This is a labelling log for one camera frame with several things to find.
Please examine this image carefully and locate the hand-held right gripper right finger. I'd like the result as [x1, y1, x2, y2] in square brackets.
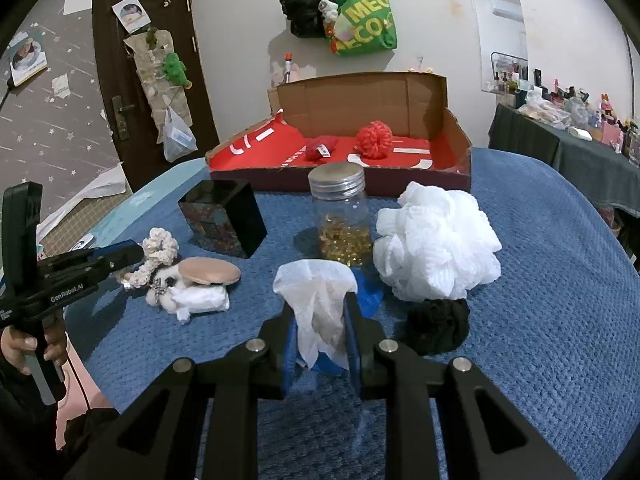
[344, 291, 576, 480]

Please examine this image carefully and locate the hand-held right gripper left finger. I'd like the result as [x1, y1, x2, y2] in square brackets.
[65, 304, 299, 480]

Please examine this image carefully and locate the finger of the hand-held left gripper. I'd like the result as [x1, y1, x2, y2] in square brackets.
[45, 247, 147, 288]
[75, 241, 142, 258]

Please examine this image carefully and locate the cream crochet scrunchie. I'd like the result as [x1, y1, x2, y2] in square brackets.
[120, 227, 180, 290]

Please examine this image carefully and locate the white plush keychain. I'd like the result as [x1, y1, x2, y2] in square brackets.
[145, 265, 188, 313]

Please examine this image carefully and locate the white tissue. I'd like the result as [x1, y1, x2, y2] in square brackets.
[272, 259, 360, 371]

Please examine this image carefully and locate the black scrunchie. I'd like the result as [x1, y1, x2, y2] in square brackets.
[404, 298, 471, 356]

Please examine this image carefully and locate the beige powder puff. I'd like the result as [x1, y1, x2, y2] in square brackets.
[178, 257, 242, 286]

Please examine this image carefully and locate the white cloth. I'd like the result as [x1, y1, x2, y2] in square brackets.
[175, 284, 231, 325]

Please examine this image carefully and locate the white mesh bath pouf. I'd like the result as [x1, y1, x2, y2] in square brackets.
[372, 181, 502, 302]

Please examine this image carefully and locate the cardboard box with red lining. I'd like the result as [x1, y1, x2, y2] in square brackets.
[205, 72, 472, 193]

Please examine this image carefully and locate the person's left forearm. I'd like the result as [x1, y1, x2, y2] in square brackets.
[0, 360, 121, 480]

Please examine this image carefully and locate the person's left hand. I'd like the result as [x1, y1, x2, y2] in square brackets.
[0, 319, 69, 377]

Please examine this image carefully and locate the white paper sheet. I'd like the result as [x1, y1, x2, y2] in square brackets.
[37, 162, 131, 241]

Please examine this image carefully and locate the light blue bed sheet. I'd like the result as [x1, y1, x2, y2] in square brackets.
[92, 157, 211, 251]

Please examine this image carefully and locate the black square box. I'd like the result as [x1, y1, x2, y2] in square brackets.
[178, 178, 268, 260]

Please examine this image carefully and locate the clear plastic bag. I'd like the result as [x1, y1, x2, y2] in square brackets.
[162, 106, 197, 163]

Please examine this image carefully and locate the glass jar with metal lid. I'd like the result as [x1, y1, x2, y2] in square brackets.
[307, 163, 373, 267]

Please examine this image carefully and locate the blue blanket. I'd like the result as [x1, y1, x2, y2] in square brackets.
[65, 147, 640, 480]

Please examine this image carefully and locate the beige hanging organizer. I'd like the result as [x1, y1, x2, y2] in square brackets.
[123, 27, 195, 131]

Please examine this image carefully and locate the brown door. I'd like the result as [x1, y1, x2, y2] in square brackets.
[91, 0, 221, 193]

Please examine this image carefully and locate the green plush toy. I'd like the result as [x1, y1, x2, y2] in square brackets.
[162, 52, 192, 88]

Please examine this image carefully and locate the small red knit piece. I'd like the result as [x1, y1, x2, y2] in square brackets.
[305, 137, 337, 162]

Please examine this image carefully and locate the red yarn pompom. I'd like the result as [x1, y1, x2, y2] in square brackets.
[354, 121, 396, 162]

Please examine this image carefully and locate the photo on door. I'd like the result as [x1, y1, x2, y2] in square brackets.
[111, 0, 151, 28]

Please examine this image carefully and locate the side table with dark cloth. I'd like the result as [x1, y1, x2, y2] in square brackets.
[487, 102, 640, 218]

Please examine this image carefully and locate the black bag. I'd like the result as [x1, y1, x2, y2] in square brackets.
[279, 0, 328, 38]

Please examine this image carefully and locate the group of bottles and cosmetics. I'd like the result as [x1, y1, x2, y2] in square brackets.
[492, 52, 640, 168]

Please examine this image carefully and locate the white plush toy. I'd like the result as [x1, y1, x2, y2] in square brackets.
[318, 0, 343, 28]

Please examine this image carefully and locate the green tote bag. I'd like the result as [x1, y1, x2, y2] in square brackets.
[327, 0, 398, 57]

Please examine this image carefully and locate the black cable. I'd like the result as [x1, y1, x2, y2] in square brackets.
[65, 355, 96, 411]

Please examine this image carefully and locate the door handle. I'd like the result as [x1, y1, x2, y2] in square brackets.
[111, 95, 137, 140]

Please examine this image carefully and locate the wall mirror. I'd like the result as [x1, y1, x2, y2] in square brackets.
[464, 0, 530, 93]

